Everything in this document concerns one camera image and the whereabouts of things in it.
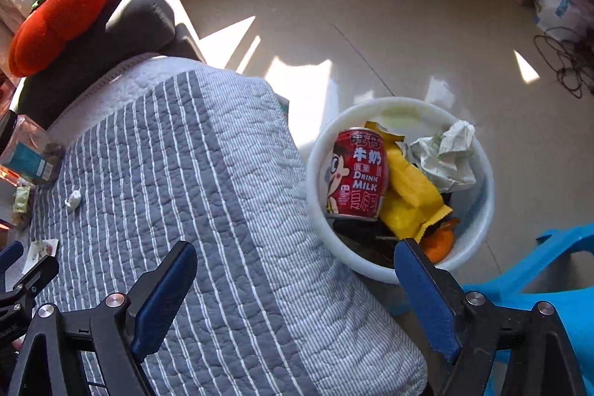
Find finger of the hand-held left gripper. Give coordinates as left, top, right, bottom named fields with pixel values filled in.
left=9, top=256, right=60, bottom=305
left=0, top=240, right=25, bottom=276

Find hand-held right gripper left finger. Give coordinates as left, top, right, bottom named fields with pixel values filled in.
left=7, top=240, right=199, bottom=396

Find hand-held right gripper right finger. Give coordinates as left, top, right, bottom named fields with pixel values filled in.
left=394, top=238, right=588, bottom=396

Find white orange snack wrapper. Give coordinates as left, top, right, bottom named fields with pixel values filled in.
left=25, top=238, right=60, bottom=271

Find orange peel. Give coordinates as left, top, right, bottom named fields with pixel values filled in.
left=420, top=217, right=461, bottom=264

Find yellow snack wrapper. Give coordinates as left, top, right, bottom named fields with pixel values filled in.
left=364, top=121, right=453, bottom=241

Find red milk drink can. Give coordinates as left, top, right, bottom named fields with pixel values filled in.
left=325, top=127, right=389, bottom=222

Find pale green paper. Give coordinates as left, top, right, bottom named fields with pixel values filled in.
left=406, top=120, right=479, bottom=193

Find white round bin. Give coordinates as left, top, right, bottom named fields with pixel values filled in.
left=305, top=96, right=495, bottom=285

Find clear nut jar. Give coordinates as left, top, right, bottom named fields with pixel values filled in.
left=0, top=185, right=35, bottom=233

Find blue plastic stool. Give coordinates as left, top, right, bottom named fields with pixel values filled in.
left=390, top=223, right=594, bottom=396

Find teal label plastic jar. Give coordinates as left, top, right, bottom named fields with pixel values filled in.
left=0, top=113, right=65, bottom=186

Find orange pumpkin cushion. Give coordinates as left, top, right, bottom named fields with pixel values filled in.
left=8, top=0, right=128, bottom=78

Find dark grey seat cushion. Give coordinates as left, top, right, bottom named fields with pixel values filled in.
left=9, top=0, right=207, bottom=132

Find white plastic bag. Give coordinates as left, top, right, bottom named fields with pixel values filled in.
left=533, top=0, right=588, bottom=42

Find black floor cables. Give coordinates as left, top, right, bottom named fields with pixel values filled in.
left=533, top=32, right=594, bottom=100

